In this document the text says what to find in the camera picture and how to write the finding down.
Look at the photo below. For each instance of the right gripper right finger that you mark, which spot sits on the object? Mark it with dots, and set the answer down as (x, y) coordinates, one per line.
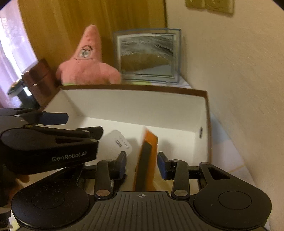
(176, 170)

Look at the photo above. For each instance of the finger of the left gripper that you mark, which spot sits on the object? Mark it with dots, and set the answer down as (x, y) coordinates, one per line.
(53, 133)
(33, 116)

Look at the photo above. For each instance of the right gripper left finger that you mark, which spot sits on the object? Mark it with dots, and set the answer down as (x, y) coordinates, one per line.
(110, 175)

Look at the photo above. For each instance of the white wifi router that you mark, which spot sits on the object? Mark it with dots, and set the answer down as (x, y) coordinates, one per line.
(110, 147)

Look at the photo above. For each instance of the orange black handheld device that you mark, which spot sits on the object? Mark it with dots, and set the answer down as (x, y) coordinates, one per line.
(146, 165)

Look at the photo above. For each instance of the person left hand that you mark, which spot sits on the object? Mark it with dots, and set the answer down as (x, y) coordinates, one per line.
(10, 185)

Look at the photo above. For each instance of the dark green glass lamp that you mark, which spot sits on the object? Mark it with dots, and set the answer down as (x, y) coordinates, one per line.
(19, 91)

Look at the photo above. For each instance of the brown cylindrical canister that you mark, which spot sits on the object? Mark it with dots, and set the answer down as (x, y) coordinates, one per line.
(41, 82)

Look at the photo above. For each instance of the pink sheer curtain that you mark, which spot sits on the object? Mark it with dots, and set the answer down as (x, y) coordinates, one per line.
(17, 55)

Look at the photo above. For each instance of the pink starfish plush toy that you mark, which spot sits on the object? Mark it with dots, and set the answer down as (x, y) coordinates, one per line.
(86, 67)

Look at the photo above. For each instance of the yellow wooden door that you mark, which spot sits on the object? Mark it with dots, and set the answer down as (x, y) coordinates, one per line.
(55, 28)

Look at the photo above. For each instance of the glass picture frame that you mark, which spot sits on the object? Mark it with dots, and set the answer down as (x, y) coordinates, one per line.
(148, 55)

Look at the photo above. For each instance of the beige wall socket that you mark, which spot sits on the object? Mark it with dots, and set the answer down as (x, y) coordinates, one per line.
(197, 4)
(225, 6)

